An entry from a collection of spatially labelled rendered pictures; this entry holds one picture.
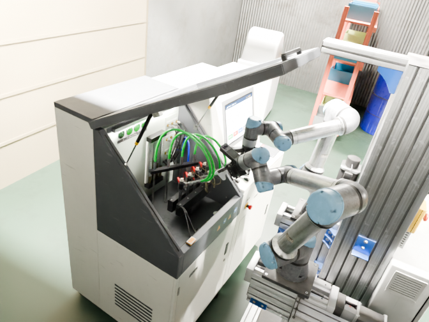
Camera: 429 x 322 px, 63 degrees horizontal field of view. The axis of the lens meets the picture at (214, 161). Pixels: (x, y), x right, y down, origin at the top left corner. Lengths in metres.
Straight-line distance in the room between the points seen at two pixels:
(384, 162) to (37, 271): 2.54
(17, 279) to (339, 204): 2.48
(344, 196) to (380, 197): 0.40
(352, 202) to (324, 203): 0.10
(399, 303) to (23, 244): 2.73
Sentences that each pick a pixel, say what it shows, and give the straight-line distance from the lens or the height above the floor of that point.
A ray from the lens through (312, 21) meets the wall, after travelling 7.60.
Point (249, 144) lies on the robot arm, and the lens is 1.81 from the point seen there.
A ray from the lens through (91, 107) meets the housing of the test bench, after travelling 1.93.
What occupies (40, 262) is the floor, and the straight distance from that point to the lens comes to 3.18.
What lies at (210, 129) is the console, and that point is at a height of 1.31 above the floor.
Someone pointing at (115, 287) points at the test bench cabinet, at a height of 0.40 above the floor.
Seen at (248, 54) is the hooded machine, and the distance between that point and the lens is 5.47.
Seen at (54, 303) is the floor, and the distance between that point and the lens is 2.90.
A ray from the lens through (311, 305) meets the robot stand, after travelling 1.79.
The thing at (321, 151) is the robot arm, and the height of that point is 1.40.
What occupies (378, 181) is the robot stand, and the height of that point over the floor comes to 1.56.
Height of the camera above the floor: 2.27
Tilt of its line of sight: 31 degrees down
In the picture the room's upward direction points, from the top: 9 degrees clockwise
